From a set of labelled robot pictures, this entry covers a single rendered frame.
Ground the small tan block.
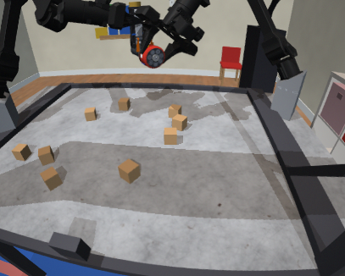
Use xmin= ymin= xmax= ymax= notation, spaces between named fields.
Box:
xmin=169 ymin=104 xmax=181 ymax=118
xmin=164 ymin=128 xmax=177 ymax=145
xmin=172 ymin=114 xmax=187 ymax=131
xmin=38 ymin=146 xmax=54 ymax=166
xmin=118 ymin=159 xmax=141 ymax=184
xmin=118 ymin=98 xmax=131 ymax=111
xmin=40 ymin=167 xmax=63 ymax=191
xmin=12 ymin=144 xmax=31 ymax=161
xmin=84 ymin=108 xmax=97 ymax=121

